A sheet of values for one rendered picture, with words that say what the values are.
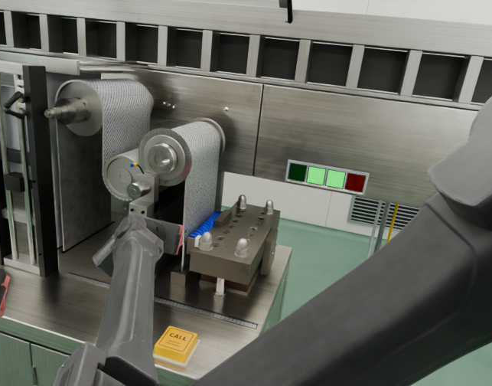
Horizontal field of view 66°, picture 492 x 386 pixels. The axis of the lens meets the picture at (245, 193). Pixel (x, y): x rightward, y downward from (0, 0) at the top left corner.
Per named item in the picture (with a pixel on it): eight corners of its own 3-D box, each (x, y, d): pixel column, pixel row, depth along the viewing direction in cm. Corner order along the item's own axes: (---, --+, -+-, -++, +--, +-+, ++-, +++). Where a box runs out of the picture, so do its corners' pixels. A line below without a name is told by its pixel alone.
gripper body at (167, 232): (174, 254, 84) (161, 251, 76) (133, 245, 86) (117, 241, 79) (181, 225, 85) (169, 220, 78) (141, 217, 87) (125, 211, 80)
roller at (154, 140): (142, 175, 98) (143, 132, 94) (184, 155, 121) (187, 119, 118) (184, 184, 95) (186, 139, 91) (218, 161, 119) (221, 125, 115)
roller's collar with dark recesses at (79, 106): (54, 122, 95) (53, 96, 93) (70, 119, 100) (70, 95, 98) (76, 126, 94) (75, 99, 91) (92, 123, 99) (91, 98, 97)
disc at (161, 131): (137, 180, 99) (138, 124, 94) (138, 180, 99) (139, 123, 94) (189, 191, 95) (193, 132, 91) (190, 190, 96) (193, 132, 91)
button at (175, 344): (153, 354, 79) (154, 345, 79) (168, 333, 86) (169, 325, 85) (184, 364, 78) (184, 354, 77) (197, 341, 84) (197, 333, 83)
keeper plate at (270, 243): (260, 273, 112) (265, 240, 109) (268, 259, 121) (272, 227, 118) (268, 276, 112) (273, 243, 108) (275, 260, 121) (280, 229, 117)
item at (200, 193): (181, 243, 101) (185, 178, 95) (212, 214, 123) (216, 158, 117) (183, 244, 101) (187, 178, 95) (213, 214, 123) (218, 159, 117)
